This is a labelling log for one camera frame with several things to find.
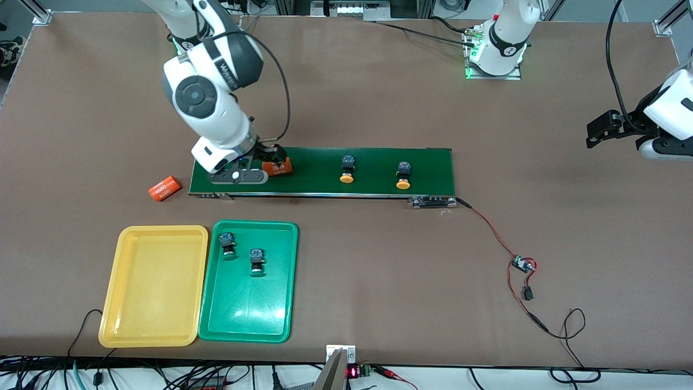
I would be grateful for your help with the aluminium profile bracket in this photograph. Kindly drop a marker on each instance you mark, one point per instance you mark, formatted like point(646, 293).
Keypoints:
point(663, 26)
point(42, 16)

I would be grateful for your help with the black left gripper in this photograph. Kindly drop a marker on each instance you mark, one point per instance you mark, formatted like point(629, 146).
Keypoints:
point(636, 124)

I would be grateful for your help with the silver metal bracket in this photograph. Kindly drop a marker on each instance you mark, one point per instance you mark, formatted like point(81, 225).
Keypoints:
point(346, 351)

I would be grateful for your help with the green plastic tray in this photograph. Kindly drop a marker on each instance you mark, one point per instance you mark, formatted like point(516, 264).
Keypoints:
point(249, 303)

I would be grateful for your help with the green mushroom push button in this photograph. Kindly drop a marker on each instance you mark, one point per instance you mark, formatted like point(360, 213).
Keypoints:
point(255, 254)
point(226, 239)

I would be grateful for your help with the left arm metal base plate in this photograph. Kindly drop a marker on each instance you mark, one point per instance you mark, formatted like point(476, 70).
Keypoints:
point(495, 77)

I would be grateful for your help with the red clip lead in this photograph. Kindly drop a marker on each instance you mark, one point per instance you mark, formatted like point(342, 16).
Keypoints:
point(392, 374)

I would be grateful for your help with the red digit display module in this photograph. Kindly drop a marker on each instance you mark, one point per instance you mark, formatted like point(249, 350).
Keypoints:
point(357, 371)

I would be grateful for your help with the small green circuit board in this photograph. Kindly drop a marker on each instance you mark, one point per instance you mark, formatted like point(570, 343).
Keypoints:
point(523, 264)

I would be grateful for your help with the yellow plastic tray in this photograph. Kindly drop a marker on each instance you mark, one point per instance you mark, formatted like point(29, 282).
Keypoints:
point(154, 287)

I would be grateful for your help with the black and white shoe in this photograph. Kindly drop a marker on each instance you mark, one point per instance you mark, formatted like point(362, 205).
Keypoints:
point(11, 50)

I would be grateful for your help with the grey metal bar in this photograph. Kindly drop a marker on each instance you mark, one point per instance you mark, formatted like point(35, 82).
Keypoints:
point(331, 374)

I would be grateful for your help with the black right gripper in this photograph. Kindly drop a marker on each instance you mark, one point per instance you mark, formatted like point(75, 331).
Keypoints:
point(267, 150)

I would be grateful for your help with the small black connector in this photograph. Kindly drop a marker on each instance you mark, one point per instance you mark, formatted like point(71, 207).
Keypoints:
point(528, 294)

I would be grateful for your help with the grey metal device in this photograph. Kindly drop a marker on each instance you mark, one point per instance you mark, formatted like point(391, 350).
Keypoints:
point(349, 8)

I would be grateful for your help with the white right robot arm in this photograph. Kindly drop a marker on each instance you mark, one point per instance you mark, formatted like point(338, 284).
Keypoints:
point(216, 119)

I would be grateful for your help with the green conveyor belt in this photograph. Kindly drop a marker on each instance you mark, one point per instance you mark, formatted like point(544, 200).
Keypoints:
point(325, 187)

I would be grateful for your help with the yellow mushroom push button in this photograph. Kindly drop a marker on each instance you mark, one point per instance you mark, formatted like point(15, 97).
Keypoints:
point(347, 161)
point(403, 168)

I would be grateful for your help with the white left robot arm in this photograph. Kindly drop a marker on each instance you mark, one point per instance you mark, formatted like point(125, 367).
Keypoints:
point(506, 32)

